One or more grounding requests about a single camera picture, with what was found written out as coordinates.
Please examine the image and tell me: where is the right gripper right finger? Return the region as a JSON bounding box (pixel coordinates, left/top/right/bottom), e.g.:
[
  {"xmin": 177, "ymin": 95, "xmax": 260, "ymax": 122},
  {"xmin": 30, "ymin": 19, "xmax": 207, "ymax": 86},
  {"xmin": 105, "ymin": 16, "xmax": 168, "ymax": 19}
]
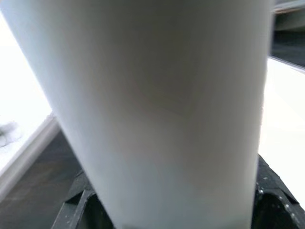
[{"xmin": 251, "ymin": 152, "xmax": 303, "ymax": 229}]

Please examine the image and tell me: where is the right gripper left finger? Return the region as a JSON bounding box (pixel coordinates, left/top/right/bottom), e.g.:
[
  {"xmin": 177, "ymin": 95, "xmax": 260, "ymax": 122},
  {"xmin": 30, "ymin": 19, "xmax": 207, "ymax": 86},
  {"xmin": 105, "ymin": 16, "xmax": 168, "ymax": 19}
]
[{"xmin": 51, "ymin": 168, "xmax": 115, "ymax": 229}]

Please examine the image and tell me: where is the white plastic tabletop panel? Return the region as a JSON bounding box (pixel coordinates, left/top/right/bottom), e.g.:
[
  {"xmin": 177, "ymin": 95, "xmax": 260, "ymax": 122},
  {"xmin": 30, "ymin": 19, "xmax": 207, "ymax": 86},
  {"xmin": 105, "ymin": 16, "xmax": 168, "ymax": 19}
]
[{"xmin": 258, "ymin": 56, "xmax": 305, "ymax": 215}]

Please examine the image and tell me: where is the white plastic table leg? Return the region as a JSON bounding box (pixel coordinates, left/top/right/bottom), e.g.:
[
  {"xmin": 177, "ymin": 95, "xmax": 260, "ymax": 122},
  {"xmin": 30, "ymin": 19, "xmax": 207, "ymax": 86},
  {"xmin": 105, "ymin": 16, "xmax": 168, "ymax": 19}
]
[{"xmin": 0, "ymin": 0, "xmax": 274, "ymax": 229}]

